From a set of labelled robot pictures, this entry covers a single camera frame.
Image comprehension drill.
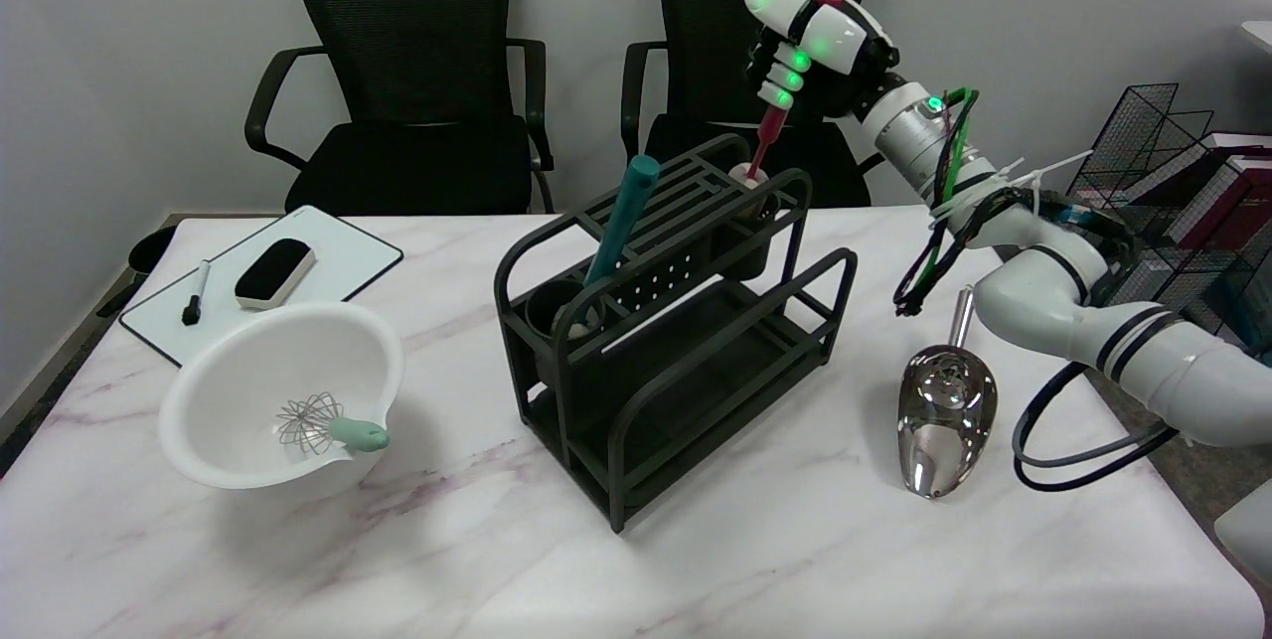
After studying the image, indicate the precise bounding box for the shiny metal scoop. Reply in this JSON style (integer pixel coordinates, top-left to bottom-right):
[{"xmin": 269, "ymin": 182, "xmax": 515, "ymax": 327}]
[{"xmin": 895, "ymin": 285, "xmax": 998, "ymax": 500}]

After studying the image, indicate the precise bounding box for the black whiteboard eraser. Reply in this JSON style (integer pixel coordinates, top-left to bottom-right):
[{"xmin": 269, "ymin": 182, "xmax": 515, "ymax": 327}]
[{"xmin": 235, "ymin": 239, "xmax": 317, "ymax": 310}]

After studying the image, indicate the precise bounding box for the black mesh office chair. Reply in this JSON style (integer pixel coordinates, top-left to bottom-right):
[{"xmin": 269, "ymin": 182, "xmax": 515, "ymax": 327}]
[
  {"xmin": 621, "ymin": 0, "xmax": 906, "ymax": 210},
  {"xmin": 244, "ymin": 0, "xmax": 556, "ymax": 216}
]

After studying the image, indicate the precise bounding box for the black wire magazine rack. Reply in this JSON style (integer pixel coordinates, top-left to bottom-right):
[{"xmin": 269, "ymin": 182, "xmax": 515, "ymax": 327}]
[{"xmin": 1037, "ymin": 83, "xmax": 1272, "ymax": 367}]

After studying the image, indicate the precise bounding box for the pink sponge bottle brush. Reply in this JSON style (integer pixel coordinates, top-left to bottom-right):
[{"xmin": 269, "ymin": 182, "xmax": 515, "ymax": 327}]
[{"xmin": 728, "ymin": 103, "xmax": 786, "ymax": 191}]

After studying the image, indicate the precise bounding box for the teal handled kitchen tool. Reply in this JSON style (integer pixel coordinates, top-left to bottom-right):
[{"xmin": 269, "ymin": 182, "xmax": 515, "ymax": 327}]
[{"xmin": 582, "ymin": 155, "xmax": 661, "ymax": 286}]

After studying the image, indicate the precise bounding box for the white mixing bowl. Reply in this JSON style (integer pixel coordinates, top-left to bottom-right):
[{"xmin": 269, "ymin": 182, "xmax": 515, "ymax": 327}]
[{"xmin": 158, "ymin": 301, "xmax": 405, "ymax": 491}]

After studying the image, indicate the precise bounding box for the small whiteboard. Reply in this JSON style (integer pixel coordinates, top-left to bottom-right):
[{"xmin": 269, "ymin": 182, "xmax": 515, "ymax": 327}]
[{"xmin": 119, "ymin": 206, "xmax": 404, "ymax": 368}]

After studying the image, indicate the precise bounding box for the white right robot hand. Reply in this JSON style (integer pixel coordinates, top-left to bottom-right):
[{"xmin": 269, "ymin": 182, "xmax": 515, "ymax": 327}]
[{"xmin": 744, "ymin": 0, "xmax": 903, "ymax": 119}]

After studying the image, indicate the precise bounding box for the green robot cable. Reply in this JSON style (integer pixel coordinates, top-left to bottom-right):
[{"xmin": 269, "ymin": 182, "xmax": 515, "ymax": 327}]
[{"xmin": 899, "ymin": 87, "xmax": 980, "ymax": 307}]

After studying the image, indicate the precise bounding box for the dark grey kitchen storage rack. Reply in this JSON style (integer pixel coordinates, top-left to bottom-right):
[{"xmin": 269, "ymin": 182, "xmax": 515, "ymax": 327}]
[{"xmin": 494, "ymin": 133, "xmax": 859, "ymax": 534}]

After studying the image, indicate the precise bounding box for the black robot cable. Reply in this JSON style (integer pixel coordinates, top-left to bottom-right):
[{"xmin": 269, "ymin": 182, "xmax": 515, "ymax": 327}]
[{"xmin": 892, "ymin": 87, "xmax": 1180, "ymax": 493}]

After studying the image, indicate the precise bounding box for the small whisk with green handle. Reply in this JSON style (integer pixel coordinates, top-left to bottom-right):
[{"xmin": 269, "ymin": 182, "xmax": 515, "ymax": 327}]
[{"xmin": 275, "ymin": 393, "xmax": 391, "ymax": 457}]

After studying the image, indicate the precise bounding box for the black chair base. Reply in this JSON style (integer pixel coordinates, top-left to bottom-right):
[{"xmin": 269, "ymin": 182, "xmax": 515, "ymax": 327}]
[{"xmin": 95, "ymin": 226, "xmax": 178, "ymax": 319}]

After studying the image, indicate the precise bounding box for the black whiteboard marker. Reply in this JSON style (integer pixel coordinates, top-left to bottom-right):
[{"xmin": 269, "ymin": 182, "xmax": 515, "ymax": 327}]
[{"xmin": 182, "ymin": 259, "xmax": 212, "ymax": 327}]

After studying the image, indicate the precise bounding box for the stack of books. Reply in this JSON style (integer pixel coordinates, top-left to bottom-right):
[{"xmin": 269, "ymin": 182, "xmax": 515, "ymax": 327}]
[{"xmin": 1059, "ymin": 130, "xmax": 1272, "ymax": 362}]

